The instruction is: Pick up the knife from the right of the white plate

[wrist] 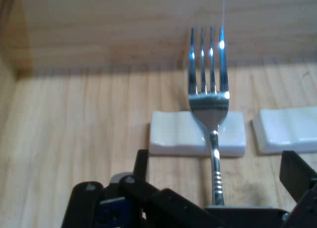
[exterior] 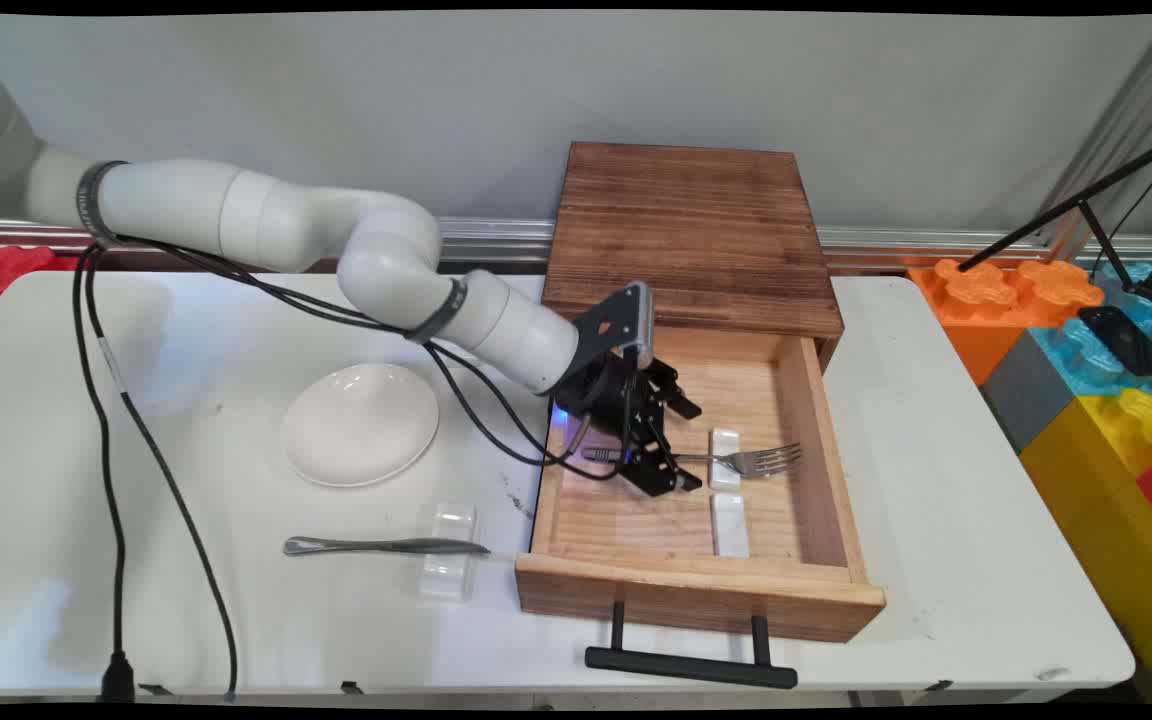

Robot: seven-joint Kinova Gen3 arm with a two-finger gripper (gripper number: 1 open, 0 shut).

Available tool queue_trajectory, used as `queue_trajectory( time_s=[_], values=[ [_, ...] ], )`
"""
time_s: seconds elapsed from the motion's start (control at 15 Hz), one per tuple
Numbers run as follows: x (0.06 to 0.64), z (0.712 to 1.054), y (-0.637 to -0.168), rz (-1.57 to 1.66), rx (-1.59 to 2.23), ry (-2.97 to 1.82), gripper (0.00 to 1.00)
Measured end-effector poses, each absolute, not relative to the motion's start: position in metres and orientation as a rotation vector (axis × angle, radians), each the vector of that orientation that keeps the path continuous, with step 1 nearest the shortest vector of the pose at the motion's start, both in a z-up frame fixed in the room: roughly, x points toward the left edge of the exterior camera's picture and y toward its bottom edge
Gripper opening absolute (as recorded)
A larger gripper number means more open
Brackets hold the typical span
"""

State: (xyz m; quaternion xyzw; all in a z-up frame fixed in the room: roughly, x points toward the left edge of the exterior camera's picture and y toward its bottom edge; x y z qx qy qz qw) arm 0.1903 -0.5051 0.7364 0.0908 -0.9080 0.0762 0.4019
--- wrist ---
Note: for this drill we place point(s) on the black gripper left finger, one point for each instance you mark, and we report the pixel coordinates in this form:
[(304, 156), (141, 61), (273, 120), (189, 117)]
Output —
[(138, 203)]

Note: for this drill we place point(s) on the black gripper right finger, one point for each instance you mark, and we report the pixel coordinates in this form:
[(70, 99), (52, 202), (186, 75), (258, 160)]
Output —
[(296, 176)]

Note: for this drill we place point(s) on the white ceramic cutlery rest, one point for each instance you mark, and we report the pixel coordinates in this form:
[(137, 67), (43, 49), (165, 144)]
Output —
[(173, 134), (284, 129)]

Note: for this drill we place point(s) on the silver metal fork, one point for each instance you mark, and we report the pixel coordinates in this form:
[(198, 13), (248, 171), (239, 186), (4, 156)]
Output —
[(209, 109)]

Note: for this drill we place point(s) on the light wooden drawer box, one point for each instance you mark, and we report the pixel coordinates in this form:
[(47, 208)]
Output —
[(74, 40)]

